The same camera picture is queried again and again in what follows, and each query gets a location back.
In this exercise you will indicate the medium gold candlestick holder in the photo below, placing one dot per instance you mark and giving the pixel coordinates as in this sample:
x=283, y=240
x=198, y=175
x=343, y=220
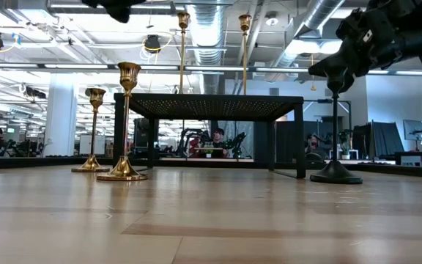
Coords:
x=128, y=73

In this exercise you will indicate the tall gold candlestick holder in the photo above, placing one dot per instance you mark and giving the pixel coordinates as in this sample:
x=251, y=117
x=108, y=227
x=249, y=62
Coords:
x=245, y=22
x=183, y=18

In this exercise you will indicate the black candlestick holder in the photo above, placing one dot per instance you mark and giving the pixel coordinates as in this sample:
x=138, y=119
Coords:
x=335, y=174

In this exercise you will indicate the short gold candlestick holder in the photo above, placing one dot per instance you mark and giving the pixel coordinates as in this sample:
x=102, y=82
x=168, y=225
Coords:
x=91, y=166

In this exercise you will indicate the black curtain panel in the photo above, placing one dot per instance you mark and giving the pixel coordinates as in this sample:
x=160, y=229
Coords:
x=379, y=139

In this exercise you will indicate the computer monitor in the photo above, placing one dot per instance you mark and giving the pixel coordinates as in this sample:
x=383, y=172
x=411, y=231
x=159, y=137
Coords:
x=413, y=130

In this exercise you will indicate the white pillar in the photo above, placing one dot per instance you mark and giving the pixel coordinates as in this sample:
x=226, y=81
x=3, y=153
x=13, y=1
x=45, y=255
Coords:
x=61, y=117

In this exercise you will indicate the black perforated metal shelf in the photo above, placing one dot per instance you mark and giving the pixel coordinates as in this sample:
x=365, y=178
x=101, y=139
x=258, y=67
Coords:
x=214, y=106

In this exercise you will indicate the white cabinet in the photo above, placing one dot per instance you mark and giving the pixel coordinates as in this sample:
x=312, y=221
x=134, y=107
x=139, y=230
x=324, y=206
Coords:
x=92, y=144

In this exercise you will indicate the silver smooth ventilation duct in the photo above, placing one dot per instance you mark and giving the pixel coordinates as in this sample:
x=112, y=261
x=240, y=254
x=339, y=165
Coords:
x=317, y=18

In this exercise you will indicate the silver corrugated ventilation duct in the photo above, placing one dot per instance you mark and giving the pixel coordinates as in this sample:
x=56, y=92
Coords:
x=205, y=36

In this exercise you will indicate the black aluminium table frame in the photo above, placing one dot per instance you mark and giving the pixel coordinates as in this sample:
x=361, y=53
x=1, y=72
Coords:
x=50, y=162

